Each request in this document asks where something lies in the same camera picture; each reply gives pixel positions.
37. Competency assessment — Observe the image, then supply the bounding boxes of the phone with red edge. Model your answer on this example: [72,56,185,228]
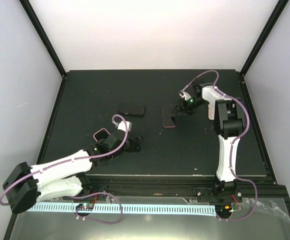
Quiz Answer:
[162,103,176,128]

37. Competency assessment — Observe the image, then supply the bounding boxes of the black phone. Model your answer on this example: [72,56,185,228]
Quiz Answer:
[117,102,145,117]

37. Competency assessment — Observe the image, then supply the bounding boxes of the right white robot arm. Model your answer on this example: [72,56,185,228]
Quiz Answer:
[163,80,250,202]

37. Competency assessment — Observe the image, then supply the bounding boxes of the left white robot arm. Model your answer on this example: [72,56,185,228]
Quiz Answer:
[3,128,143,214]

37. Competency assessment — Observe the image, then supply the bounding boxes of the phone in pink case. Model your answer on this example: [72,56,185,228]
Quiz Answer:
[93,128,110,141]

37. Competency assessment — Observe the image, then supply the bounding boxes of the left controller board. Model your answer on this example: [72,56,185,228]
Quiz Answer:
[76,203,94,213]

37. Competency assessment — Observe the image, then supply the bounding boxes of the controller board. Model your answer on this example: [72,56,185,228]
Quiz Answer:
[215,205,237,214]
[76,203,94,213]

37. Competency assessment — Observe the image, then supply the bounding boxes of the right controller board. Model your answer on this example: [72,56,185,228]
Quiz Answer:
[215,205,237,214]

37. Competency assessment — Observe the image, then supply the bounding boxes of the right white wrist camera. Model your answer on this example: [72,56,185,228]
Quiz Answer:
[179,91,192,101]

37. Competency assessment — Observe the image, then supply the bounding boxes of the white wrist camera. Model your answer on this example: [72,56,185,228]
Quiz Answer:
[117,121,132,132]
[179,91,192,101]

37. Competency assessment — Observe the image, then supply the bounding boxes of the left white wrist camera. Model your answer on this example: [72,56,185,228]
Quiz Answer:
[117,121,132,132]

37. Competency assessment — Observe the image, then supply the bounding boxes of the white slotted cable duct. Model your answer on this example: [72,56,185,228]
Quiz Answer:
[28,202,216,217]

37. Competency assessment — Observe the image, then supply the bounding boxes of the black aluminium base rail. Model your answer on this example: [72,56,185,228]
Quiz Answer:
[84,174,290,203]

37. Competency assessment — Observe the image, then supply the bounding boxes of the right black frame post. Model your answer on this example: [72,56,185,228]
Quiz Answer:
[240,0,289,77]

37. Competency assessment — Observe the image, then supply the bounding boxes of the black frame post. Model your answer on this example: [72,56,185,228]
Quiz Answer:
[240,0,289,77]
[19,0,67,77]

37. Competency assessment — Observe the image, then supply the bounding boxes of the left black frame post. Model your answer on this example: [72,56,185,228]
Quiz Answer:
[19,0,67,77]

